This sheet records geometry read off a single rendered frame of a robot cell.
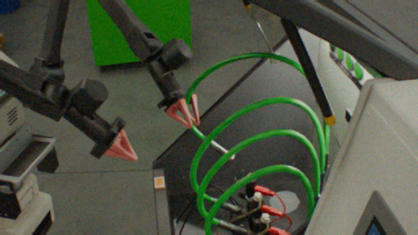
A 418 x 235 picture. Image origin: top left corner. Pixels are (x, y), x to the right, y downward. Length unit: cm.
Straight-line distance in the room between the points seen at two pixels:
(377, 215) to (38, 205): 132
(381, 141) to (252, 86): 82
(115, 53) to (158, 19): 53
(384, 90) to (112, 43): 395
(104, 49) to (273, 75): 323
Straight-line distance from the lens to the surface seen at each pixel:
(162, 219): 136
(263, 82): 145
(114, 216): 285
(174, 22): 448
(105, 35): 450
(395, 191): 65
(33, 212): 173
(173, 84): 126
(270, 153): 159
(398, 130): 66
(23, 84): 109
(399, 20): 121
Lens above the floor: 186
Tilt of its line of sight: 31 degrees down
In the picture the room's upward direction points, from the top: 2 degrees counter-clockwise
